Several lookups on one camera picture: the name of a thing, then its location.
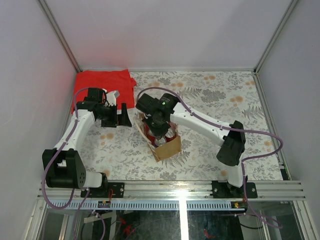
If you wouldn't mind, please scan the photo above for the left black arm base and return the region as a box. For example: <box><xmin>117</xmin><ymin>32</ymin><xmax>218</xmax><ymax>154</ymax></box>
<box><xmin>88</xmin><ymin>182</ymin><xmax>125</xmax><ymax>199</ymax></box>

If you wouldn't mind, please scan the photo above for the red cola can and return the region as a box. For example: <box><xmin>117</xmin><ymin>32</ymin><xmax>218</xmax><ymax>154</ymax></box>
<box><xmin>146</xmin><ymin>129</ymin><xmax>156</xmax><ymax>145</ymax></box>
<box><xmin>164</xmin><ymin>128</ymin><xmax>177</xmax><ymax>142</ymax></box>
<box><xmin>142</xmin><ymin>122</ymin><xmax>150</xmax><ymax>135</ymax></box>
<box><xmin>169</xmin><ymin>122</ymin><xmax>177</xmax><ymax>130</ymax></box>

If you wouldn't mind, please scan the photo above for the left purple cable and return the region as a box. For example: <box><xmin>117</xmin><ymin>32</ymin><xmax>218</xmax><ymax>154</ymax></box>
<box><xmin>41</xmin><ymin>87</ymin><xmax>107</xmax><ymax>240</ymax></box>

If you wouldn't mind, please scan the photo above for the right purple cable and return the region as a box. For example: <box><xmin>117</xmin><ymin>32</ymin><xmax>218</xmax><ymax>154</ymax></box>
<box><xmin>136</xmin><ymin>86</ymin><xmax>285</xmax><ymax>230</ymax></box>

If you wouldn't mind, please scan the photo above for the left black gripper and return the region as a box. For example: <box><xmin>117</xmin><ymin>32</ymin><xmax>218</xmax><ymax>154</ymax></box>
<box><xmin>97</xmin><ymin>103</ymin><xmax>133</xmax><ymax>128</ymax></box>

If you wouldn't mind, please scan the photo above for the purple cable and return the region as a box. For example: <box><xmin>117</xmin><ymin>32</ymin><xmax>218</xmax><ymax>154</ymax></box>
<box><xmin>136</xmin><ymin>86</ymin><xmax>285</xmax><ymax>230</ymax></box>
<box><xmin>41</xmin><ymin>87</ymin><xmax>107</xmax><ymax>240</ymax></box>

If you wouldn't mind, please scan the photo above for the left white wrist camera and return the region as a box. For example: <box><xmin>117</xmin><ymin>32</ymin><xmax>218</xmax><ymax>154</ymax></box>
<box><xmin>103</xmin><ymin>88</ymin><xmax>120</xmax><ymax>107</ymax></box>

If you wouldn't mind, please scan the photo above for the red cola can front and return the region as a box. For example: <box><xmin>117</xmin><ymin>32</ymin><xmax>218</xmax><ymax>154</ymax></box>
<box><xmin>146</xmin><ymin>129</ymin><xmax>156</xmax><ymax>145</ymax></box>

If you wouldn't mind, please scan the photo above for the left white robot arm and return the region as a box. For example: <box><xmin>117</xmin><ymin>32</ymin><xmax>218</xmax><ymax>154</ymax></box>
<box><xmin>41</xmin><ymin>87</ymin><xmax>132</xmax><ymax>198</ymax></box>

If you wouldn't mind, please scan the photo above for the purple soda can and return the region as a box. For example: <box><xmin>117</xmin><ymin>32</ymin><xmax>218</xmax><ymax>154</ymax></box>
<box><xmin>154</xmin><ymin>137</ymin><xmax>167</xmax><ymax>148</ymax></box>

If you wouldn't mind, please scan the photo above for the floral patterned table mat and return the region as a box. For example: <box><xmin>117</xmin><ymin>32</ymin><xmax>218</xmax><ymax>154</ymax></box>
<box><xmin>80</xmin><ymin>71</ymin><xmax>283</xmax><ymax>181</ymax></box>

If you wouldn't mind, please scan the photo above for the red folded cloth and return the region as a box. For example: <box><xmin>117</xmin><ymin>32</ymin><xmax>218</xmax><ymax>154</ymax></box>
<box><xmin>73</xmin><ymin>69</ymin><xmax>137</xmax><ymax>110</ymax></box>

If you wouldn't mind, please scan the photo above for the aluminium front rail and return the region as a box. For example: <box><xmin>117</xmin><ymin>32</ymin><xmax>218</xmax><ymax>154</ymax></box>
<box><xmin>37</xmin><ymin>179</ymin><xmax>307</xmax><ymax>201</ymax></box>

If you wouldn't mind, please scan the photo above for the watermelon canvas tote bag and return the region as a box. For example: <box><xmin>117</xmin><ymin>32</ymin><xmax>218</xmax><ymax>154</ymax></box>
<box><xmin>134</xmin><ymin>113</ymin><xmax>182</xmax><ymax>162</ymax></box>

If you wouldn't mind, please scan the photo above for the white slotted cable duct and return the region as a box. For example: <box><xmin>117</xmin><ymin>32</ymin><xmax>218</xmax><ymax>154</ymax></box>
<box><xmin>46</xmin><ymin>199</ymin><xmax>245</xmax><ymax>211</ymax></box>

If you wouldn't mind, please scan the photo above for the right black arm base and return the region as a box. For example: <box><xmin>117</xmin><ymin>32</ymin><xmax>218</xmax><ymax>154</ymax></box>
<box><xmin>211</xmin><ymin>180</ymin><xmax>258</xmax><ymax>199</ymax></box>

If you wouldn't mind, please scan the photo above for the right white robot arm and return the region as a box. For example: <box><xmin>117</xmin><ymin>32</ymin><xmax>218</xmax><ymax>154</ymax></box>
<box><xmin>135</xmin><ymin>93</ymin><xmax>246</xmax><ymax>198</ymax></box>

